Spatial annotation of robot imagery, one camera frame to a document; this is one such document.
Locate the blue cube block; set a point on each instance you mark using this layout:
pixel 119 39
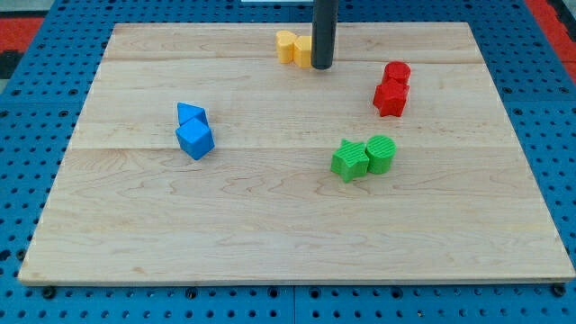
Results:
pixel 195 138

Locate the yellow hexagon block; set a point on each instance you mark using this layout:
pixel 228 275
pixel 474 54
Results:
pixel 302 51

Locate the green star block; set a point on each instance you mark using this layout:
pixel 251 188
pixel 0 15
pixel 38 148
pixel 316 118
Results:
pixel 350 161

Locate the light wooden board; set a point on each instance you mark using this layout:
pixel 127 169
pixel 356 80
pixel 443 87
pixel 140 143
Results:
pixel 129 208

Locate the green cylinder block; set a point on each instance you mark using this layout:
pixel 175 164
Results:
pixel 381 150

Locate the blue triangle block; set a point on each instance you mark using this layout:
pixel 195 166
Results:
pixel 187 112

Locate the red star block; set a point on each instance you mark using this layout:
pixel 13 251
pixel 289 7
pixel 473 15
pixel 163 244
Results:
pixel 390 98

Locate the yellow heart block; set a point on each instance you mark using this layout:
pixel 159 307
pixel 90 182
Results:
pixel 284 41

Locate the red cylinder block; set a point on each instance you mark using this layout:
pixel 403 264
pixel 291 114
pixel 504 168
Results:
pixel 398 71

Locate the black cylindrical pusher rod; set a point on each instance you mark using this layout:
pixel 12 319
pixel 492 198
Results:
pixel 324 25

